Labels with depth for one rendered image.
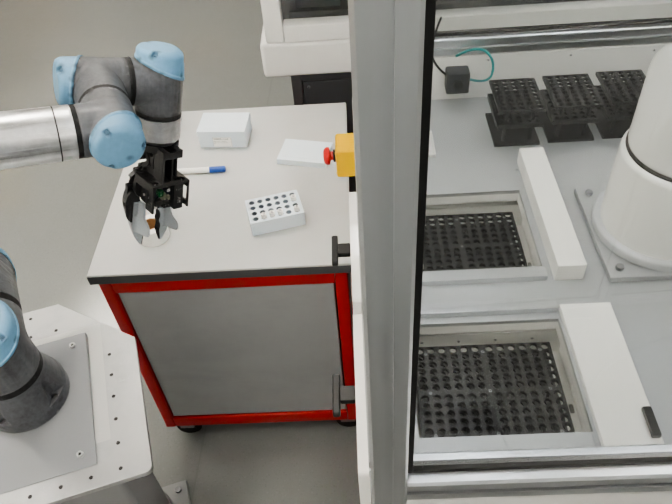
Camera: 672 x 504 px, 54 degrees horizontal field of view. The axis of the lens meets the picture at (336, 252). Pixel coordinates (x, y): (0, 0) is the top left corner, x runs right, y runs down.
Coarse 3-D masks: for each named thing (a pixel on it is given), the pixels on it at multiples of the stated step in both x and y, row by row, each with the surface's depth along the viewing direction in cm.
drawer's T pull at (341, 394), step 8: (336, 376) 105; (336, 384) 104; (336, 392) 103; (344, 392) 103; (352, 392) 103; (336, 400) 102; (344, 400) 102; (352, 400) 102; (336, 408) 101; (336, 416) 101
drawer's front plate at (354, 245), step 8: (352, 192) 134; (352, 200) 132; (352, 208) 130; (352, 216) 129; (352, 224) 127; (352, 232) 125; (352, 240) 124; (352, 248) 123; (352, 256) 121; (352, 264) 120; (352, 272) 118; (352, 280) 117; (352, 288) 116; (360, 288) 116; (352, 296) 115; (360, 296) 114; (360, 304) 114; (360, 312) 116
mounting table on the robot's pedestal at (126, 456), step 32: (32, 320) 137; (64, 320) 137; (128, 352) 130; (128, 384) 125; (128, 416) 120; (96, 448) 116; (128, 448) 116; (64, 480) 112; (96, 480) 112; (128, 480) 112
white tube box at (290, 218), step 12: (288, 192) 155; (252, 204) 154; (264, 204) 152; (276, 204) 153; (288, 204) 152; (300, 204) 152; (252, 216) 150; (276, 216) 149; (288, 216) 149; (300, 216) 150; (252, 228) 149; (264, 228) 150; (276, 228) 151
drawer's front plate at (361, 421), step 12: (360, 324) 110; (360, 336) 108; (360, 348) 107; (360, 360) 105; (360, 372) 104; (360, 384) 102; (360, 396) 101; (360, 408) 99; (360, 420) 98; (360, 432) 96; (360, 444) 95; (360, 456) 94; (360, 468) 93; (360, 480) 93; (360, 492) 96
